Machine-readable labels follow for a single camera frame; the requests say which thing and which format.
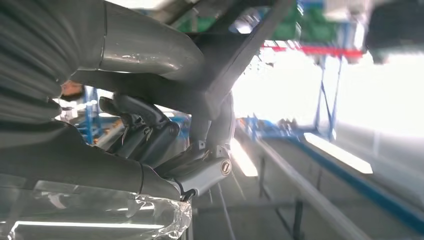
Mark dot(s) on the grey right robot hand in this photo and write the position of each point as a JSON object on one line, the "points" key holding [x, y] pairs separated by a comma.
{"points": [[66, 165]]}

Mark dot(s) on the blue metal shelf rack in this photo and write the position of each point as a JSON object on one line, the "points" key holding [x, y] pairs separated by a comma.
{"points": [[338, 92]]}

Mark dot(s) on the person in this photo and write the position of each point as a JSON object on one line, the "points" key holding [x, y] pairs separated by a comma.
{"points": [[71, 89]]}

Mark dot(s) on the large stainless steel table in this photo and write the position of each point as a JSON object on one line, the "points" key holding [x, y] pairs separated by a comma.
{"points": [[331, 185]]}

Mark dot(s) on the red barrier belt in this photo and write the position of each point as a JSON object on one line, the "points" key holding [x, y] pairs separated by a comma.
{"points": [[324, 51]]}

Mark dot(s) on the green plastic crate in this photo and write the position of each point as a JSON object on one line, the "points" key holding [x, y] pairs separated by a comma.
{"points": [[314, 30]]}

